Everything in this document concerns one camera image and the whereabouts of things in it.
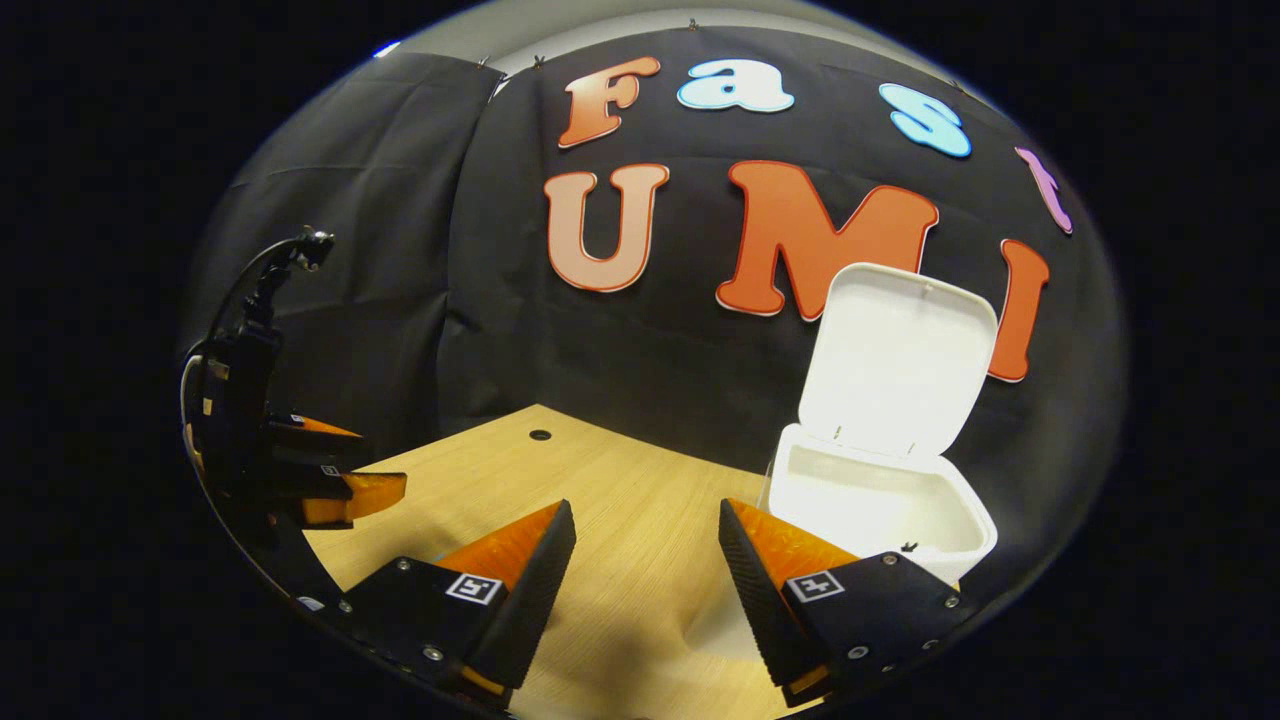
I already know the black backdrop cloth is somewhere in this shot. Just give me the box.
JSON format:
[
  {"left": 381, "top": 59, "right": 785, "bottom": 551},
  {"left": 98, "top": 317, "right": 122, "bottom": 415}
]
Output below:
[{"left": 185, "top": 25, "right": 1131, "bottom": 601}]

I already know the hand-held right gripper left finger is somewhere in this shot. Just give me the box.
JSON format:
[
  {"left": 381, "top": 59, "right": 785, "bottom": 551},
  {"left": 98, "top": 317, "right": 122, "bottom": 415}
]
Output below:
[{"left": 340, "top": 499, "right": 578, "bottom": 706}]

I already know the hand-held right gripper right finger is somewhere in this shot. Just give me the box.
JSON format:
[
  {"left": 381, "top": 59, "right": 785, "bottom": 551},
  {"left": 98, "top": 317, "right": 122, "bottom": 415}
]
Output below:
[{"left": 718, "top": 497, "right": 976, "bottom": 709}]

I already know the white desktop garbage bin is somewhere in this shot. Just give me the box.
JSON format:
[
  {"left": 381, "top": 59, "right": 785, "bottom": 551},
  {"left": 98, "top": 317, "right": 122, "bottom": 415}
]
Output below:
[{"left": 757, "top": 262, "right": 999, "bottom": 591}]

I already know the wooden desktop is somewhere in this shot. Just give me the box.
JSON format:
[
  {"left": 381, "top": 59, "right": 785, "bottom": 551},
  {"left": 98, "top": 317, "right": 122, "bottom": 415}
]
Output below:
[{"left": 300, "top": 404, "right": 961, "bottom": 720}]

